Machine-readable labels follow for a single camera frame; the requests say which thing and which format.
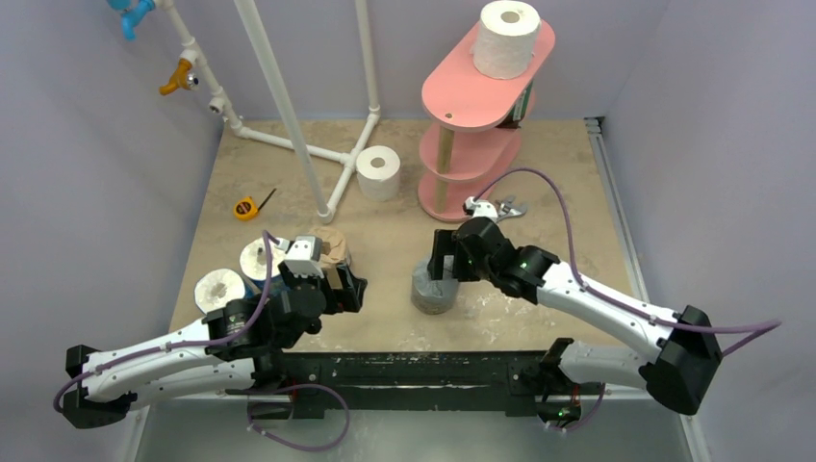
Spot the brown paper roll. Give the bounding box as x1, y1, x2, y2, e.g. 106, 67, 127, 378
308, 226, 352, 270

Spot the grey paper roll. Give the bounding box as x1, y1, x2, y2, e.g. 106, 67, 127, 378
411, 257, 459, 316

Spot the green paper roll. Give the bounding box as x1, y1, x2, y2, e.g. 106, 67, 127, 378
497, 82, 533, 129

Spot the white paper towel roll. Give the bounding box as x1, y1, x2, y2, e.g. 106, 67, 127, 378
472, 1, 541, 80

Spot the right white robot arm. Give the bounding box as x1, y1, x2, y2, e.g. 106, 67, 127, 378
427, 217, 724, 415

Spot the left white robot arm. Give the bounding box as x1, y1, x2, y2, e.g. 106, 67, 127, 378
52, 265, 368, 429

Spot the pink three-tier shelf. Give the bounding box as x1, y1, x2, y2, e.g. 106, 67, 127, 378
418, 20, 555, 222

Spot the yellow tape measure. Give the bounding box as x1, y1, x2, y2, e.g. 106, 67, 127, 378
233, 188, 277, 221

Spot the orange pipe valve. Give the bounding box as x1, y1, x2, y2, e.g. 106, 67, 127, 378
159, 58, 199, 96

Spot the blue pipe valve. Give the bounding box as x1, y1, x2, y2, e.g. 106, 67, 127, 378
106, 0, 157, 41

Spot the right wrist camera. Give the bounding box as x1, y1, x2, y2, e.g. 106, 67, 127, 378
463, 196, 498, 222

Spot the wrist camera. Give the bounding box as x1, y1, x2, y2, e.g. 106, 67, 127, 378
463, 196, 498, 222
278, 235, 323, 278

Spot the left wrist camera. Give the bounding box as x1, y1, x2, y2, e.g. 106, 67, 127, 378
278, 235, 323, 278

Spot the red handled adjustable wrench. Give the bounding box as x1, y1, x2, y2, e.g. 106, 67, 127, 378
495, 195, 528, 221

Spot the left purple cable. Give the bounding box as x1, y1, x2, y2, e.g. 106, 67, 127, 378
52, 230, 282, 415

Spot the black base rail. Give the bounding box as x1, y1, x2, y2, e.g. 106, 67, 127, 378
247, 346, 601, 423

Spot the white pvc pipe frame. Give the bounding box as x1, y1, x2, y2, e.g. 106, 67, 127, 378
151, 0, 381, 223

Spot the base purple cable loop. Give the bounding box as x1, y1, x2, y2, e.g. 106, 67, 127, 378
245, 384, 352, 454

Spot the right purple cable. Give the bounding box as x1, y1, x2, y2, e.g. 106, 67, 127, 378
474, 167, 783, 358

